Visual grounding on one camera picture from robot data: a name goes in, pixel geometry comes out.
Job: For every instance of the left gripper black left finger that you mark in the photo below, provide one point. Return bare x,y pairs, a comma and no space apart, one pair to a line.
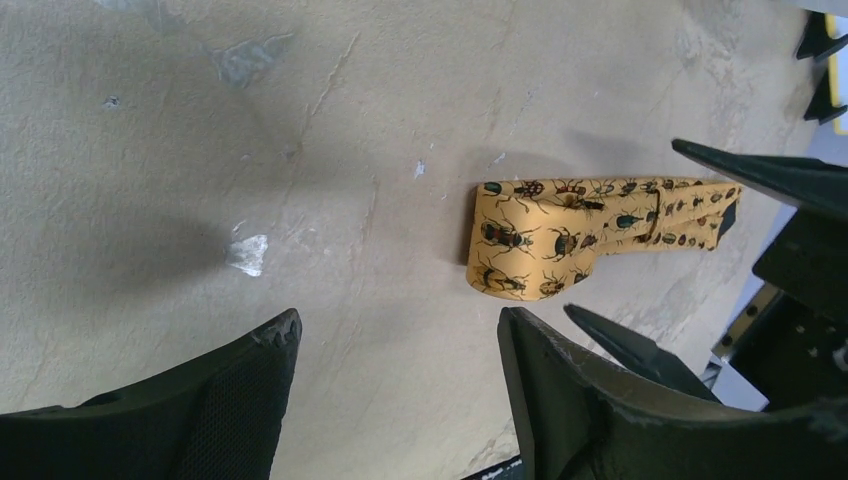
217,416

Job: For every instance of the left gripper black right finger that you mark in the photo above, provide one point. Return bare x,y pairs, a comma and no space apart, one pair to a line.
580,416

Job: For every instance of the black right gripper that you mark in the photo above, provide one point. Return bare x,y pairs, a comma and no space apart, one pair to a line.
798,353

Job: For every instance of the yellow insect-print tie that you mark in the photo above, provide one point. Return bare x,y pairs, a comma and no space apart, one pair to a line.
533,239

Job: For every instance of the aluminium frame rail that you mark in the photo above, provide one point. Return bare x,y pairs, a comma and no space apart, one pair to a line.
724,381

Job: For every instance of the whiteboard with yellow frame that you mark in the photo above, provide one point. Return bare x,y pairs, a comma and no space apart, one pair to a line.
824,41

